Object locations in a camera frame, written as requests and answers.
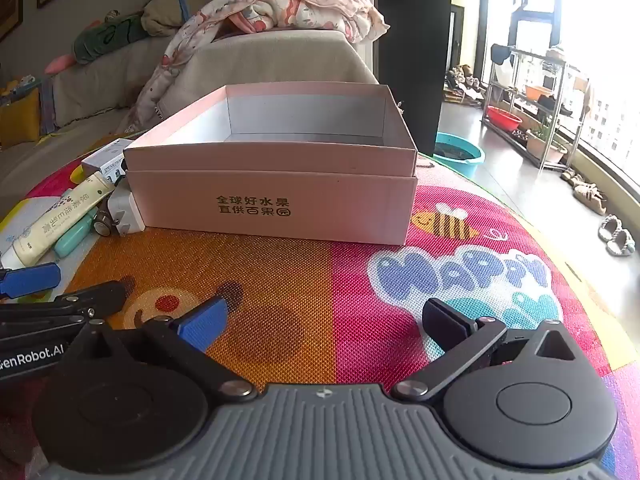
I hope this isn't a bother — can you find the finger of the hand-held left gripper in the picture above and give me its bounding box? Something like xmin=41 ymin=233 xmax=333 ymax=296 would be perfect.
xmin=0 ymin=281 xmax=127 ymax=336
xmin=0 ymin=262 xmax=62 ymax=299

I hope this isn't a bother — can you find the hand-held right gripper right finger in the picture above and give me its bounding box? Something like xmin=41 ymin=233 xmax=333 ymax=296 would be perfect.
xmin=392 ymin=298 xmax=583 ymax=403

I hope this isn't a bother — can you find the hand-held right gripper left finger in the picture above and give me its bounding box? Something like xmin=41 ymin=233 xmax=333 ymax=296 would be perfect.
xmin=70 ymin=296 xmax=258 ymax=403

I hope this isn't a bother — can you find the white charger plug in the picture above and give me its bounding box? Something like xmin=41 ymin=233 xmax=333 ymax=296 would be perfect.
xmin=106 ymin=184 xmax=147 ymax=237

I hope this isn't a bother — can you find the white box with hang tab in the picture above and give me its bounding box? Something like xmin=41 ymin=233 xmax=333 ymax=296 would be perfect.
xmin=81 ymin=137 xmax=147 ymax=177

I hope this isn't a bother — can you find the pink cardboard box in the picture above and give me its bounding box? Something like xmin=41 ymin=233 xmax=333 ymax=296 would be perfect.
xmin=123 ymin=85 xmax=419 ymax=246

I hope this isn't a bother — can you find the cream lotion tube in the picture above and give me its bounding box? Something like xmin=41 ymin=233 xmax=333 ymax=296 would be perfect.
xmin=0 ymin=171 xmax=117 ymax=269

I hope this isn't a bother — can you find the colourful play mat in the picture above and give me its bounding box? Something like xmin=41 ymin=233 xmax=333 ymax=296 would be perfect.
xmin=0 ymin=152 xmax=640 ymax=480

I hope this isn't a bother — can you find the yellow cushion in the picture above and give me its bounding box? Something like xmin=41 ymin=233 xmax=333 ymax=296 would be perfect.
xmin=0 ymin=87 xmax=43 ymax=143

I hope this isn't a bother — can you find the teal plastic basin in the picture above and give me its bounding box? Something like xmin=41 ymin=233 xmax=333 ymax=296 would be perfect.
xmin=432 ymin=132 xmax=486 ymax=179

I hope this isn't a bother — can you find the silver shoe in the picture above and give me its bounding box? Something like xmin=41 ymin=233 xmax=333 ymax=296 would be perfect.
xmin=598 ymin=215 xmax=624 ymax=242
xmin=606 ymin=230 xmax=638 ymax=258

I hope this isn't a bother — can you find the potted plant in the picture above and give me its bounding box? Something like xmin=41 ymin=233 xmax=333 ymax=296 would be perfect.
xmin=525 ymin=124 xmax=569 ymax=164

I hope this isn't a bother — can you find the red plastic basin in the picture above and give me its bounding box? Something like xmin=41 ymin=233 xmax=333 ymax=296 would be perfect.
xmin=486 ymin=106 xmax=524 ymax=133

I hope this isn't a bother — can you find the pink plush toy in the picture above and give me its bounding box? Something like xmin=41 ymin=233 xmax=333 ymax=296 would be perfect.
xmin=45 ymin=54 xmax=76 ymax=75

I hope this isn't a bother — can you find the pile of toys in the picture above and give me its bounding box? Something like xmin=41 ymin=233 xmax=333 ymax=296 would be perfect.
xmin=445 ymin=64 xmax=484 ymax=106

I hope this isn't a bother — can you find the metal shelf rack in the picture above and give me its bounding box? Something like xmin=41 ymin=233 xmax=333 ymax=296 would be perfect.
xmin=482 ymin=45 xmax=590 ymax=171

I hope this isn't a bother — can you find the green plush pillow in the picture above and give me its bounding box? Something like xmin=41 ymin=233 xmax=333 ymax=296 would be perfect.
xmin=72 ymin=12 xmax=151 ymax=66

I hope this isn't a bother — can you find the beige sofa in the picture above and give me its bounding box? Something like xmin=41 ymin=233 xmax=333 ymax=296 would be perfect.
xmin=0 ymin=27 xmax=381 ymax=201

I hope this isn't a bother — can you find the beige pillow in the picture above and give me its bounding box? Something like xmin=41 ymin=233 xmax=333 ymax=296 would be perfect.
xmin=140 ymin=0 xmax=194 ymax=38

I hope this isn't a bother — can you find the pink printed blanket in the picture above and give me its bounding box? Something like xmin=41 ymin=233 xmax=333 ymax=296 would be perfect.
xmin=125 ymin=0 xmax=389 ymax=134

